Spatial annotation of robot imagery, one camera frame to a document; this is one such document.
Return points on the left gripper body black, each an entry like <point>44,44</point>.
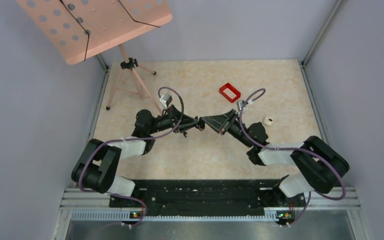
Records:
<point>175,123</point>

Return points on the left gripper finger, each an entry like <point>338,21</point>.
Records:
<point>186,120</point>
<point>184,127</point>

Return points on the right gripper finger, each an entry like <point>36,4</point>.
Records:
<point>230,115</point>
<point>215,122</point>

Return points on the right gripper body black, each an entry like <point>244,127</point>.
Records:
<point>229,125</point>

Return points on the black earbud charging case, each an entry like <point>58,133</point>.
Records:
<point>200,125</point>

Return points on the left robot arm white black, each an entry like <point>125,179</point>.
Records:
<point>98,163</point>

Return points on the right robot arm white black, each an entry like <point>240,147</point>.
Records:
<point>320,167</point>

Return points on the cream earbud charging case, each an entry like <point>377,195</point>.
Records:
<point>268,121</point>

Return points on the red plastic tray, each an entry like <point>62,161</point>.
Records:
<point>229,92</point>

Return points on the pink music stand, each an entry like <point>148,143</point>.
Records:
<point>81,29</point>

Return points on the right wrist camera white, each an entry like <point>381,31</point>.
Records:
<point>241,106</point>

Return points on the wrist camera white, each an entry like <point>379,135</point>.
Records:
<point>241,106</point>
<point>166,100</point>

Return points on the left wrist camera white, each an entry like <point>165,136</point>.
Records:
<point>166,100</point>

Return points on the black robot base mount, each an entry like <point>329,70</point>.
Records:
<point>208,198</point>

